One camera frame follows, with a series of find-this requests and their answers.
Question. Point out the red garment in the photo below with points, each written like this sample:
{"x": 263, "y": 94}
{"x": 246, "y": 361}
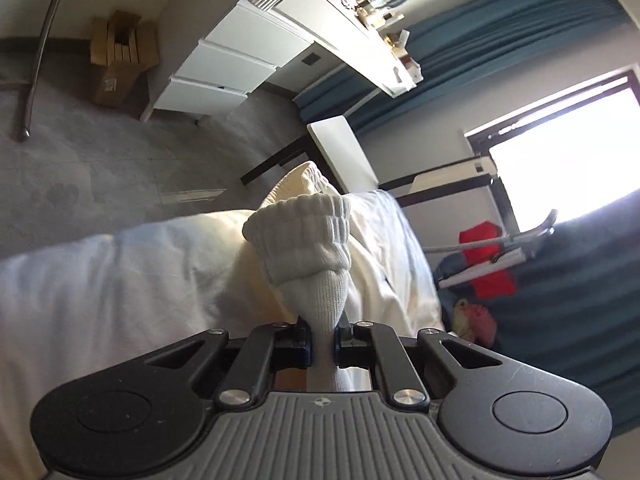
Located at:
{"x": 480, "y": 240}

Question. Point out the pink and blue bed blanket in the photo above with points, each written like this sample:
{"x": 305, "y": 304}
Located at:
{"x": 100, "y": 300}

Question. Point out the dark framed window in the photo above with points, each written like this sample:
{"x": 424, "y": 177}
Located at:
{"x": 565, "y": 160}

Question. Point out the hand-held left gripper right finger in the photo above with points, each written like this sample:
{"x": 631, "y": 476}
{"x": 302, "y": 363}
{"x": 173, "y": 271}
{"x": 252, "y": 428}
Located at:
{"x": 341, "y": 349}

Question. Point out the dark wall socket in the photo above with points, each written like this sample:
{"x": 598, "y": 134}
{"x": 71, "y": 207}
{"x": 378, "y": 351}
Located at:
{"x": 311, "y": 58}

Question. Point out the curved metal pole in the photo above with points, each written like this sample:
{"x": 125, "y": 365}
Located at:
{"x": 42, "y": 45}

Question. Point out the white chair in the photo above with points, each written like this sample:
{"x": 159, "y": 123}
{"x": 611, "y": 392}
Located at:
{"x": 345, "y": 155}

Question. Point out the white desk with drawers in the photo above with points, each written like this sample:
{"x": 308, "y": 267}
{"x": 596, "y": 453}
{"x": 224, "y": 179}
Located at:
{"x": 240, "y": 50}

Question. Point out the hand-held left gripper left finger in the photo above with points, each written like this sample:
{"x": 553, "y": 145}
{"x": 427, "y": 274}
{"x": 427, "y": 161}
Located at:
{"x": 302, "y": 347}

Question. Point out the pink crumpled garment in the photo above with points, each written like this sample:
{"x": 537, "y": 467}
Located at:
{"x": 480, "y": 320}

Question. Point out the narrow teal curtain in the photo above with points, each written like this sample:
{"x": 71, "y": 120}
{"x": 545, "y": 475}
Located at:
{"x": 475, "y": 35}

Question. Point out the brown cardboard box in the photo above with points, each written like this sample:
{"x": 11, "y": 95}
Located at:
{"x": 115, "y": 75}

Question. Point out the garment steamer stand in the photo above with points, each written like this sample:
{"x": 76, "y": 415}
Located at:
{"x": 540, "y": 232}

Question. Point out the wide teal curtain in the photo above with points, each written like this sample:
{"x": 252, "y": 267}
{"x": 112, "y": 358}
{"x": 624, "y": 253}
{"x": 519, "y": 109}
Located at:
{"x": 575, "y": 310}

